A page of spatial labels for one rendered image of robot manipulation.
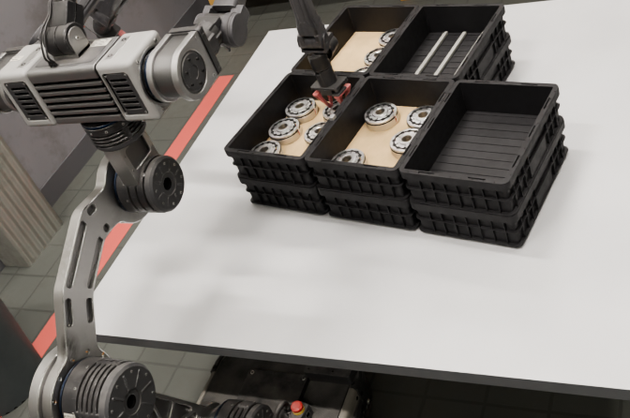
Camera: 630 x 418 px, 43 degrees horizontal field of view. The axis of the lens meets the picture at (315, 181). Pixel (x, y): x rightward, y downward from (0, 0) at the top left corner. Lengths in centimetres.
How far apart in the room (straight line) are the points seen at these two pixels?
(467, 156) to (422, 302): 43
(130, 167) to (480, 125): 98
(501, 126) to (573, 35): 65
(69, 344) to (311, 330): 59
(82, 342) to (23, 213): 219
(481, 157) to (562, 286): 42
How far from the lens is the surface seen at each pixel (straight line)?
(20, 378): 347
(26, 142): 438
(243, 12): 189
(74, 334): 197
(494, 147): 222
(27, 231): 414
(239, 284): 230
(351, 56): 281
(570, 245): 210
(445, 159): 222
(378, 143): 235
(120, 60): 173
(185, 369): 319
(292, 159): 225
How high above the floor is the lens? 221
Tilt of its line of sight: 37 degrees down
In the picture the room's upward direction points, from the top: 23 degrees counter-clockwise
